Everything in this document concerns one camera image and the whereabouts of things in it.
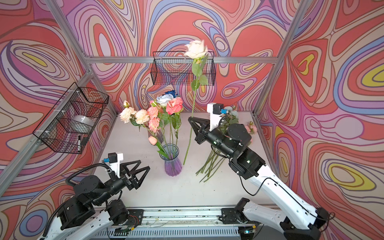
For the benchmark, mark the black marker pen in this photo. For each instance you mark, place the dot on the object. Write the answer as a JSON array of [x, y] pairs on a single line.
[[79, 145]]

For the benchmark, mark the blue rose stem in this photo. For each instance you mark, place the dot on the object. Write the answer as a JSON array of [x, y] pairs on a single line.
[[172, 92]]

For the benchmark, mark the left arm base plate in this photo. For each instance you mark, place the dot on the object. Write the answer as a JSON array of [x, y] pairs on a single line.
[[132, 218]]

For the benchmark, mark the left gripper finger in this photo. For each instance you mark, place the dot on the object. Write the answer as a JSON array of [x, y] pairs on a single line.
[[142, 173], [130, 168]]

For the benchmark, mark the purple-blue glass vase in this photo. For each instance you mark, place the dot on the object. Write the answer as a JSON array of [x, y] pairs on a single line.
[[170, 155]]

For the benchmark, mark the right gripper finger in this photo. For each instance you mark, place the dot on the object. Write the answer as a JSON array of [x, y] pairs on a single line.
[[198, 122], [199, 138]]

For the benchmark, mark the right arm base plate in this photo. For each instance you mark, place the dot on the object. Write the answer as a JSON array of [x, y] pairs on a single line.
[[232, 216]]

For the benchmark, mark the large pink rose stem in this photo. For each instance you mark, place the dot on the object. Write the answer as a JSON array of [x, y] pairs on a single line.
[[174, 108]]

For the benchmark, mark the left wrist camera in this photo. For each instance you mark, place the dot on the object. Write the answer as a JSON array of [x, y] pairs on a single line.
[[113, 161]]

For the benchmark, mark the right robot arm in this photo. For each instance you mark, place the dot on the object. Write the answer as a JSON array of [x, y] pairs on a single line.
[[295, 218]]

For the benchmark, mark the back wire basket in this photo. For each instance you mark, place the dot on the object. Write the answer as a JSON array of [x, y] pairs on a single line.
[[171, 68]]

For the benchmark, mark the bunch of artificial flowers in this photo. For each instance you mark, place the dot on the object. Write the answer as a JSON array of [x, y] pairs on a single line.
[[233, 144]]

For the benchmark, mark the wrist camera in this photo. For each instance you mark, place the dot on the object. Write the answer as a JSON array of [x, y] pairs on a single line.
[[217, 112], [113, 161]]

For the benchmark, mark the wire basket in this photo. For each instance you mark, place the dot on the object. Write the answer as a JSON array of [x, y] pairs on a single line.
[[74, 121], [171, 68]]

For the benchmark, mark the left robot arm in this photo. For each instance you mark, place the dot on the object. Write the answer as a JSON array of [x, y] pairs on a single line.
[[92, 192]]

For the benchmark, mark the left wire basket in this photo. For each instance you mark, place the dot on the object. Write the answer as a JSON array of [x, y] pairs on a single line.
[[74, 121]]

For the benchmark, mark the red-grey glass vase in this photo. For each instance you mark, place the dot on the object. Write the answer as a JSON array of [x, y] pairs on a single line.
[[158, 134]]

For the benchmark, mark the peach peony stem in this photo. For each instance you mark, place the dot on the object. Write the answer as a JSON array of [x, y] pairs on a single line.
[[138, 118]]

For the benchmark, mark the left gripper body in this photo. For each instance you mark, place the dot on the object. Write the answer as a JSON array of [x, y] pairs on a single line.
[[127, 183]]

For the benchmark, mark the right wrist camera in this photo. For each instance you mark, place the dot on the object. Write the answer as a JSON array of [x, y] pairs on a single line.
[[217, 112]]

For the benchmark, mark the single pink bud stem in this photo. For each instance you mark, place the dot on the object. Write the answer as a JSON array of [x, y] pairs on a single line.
[[154, 141]]

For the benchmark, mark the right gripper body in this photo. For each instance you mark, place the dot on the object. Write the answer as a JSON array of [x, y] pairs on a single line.
[[206, 132]]

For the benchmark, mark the pink carnation stem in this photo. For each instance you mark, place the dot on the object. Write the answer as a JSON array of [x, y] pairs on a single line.
[[158, 118]]

